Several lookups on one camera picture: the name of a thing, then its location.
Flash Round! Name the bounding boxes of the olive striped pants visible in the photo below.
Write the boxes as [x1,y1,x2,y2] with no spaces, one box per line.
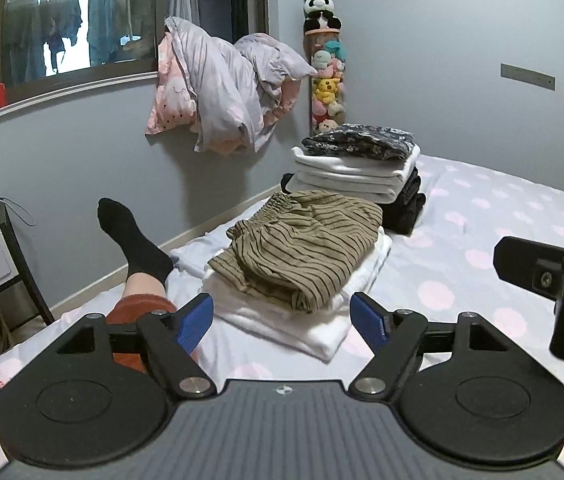
[209,191,383,313]

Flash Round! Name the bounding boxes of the folded black clothes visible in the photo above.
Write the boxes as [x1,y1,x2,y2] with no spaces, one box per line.
[280,168,426,236]

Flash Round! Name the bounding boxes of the folded white gauze garment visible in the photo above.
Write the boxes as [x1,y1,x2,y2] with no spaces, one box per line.
[201,229,393,362]

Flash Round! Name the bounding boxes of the polka dot bed sheet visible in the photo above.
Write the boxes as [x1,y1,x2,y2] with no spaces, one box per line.
[0,155,564,464]

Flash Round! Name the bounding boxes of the black sock foot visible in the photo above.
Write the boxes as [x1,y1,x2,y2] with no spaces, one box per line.
[96,197,175,286]

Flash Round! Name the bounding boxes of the dark floral folded garment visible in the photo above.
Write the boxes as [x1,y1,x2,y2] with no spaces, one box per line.
[301,124,416,160]

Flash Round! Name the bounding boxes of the hanging plush toy column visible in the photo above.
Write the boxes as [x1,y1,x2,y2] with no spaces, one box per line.
[305,29,348,136]

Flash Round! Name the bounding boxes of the yellow pikachu plush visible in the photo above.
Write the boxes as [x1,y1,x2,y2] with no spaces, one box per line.
[312,78,340,105]

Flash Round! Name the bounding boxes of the panda plush toy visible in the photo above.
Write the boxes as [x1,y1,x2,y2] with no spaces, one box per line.
[303,0,341,35]

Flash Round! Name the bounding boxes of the grey wall switch plate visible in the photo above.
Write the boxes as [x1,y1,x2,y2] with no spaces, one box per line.
[500,63,556,91]

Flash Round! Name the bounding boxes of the window with dark frame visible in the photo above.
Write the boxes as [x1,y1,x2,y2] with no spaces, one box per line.
[0,0,268,120]

